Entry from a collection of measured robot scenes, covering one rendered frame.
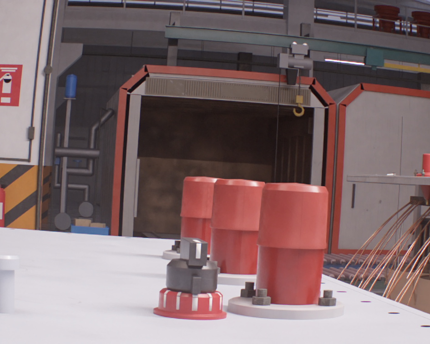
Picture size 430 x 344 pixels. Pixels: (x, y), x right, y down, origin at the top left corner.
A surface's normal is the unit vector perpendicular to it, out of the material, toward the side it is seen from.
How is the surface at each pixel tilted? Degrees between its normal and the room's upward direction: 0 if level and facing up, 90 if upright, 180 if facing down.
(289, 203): 89
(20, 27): 90
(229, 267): 90
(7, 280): 90
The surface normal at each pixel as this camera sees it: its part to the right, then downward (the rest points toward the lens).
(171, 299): -0.53, -0.06
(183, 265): -0.20, -0.65
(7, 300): 0.67, 0.04
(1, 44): 0.14, 0.01
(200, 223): -0.10, 0.00
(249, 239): 0.47, 0.04
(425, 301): -0.93, -0.05
